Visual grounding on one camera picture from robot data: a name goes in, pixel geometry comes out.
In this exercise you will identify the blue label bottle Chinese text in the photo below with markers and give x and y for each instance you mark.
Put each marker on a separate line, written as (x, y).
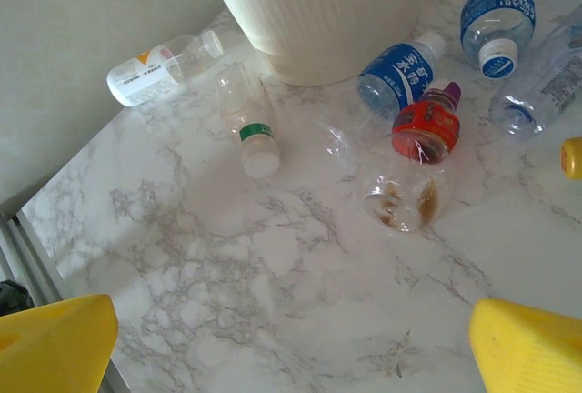
(391, 79)

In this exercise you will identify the white ribbed waste bin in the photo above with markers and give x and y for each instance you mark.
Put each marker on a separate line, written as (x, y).
(318, 15)

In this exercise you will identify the tall clear water bottle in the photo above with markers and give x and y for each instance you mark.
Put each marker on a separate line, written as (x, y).
(545, 83)

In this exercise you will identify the clear bottle brown residue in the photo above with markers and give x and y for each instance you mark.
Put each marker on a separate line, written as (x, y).
(409, 202)

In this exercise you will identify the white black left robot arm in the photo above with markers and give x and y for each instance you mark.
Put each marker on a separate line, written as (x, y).
(11, 297)

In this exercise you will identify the clear bottle green band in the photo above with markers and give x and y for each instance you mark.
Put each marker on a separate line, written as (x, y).
(254, 134)

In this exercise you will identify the Pocari blue label bottle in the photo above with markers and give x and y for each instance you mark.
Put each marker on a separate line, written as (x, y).
(495, 15)

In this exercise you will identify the green bottle yellow cap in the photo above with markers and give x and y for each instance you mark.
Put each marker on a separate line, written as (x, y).
(574, 158)

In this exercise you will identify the red label bottle purple cap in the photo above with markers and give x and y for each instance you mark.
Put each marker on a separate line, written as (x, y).
(427, 122)

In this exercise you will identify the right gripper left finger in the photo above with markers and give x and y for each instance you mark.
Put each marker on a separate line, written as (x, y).
(54, 347)

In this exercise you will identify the crushed clear plastic bottle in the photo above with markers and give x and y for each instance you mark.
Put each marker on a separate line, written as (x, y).
(336, 140)

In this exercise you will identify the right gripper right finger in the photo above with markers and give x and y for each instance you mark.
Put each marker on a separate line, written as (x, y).
(532, 352)

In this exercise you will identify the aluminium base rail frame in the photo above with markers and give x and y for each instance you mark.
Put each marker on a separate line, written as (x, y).
(32, 265)

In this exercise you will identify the white label bottle white cap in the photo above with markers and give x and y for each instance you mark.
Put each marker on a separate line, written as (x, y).
(136, 79)

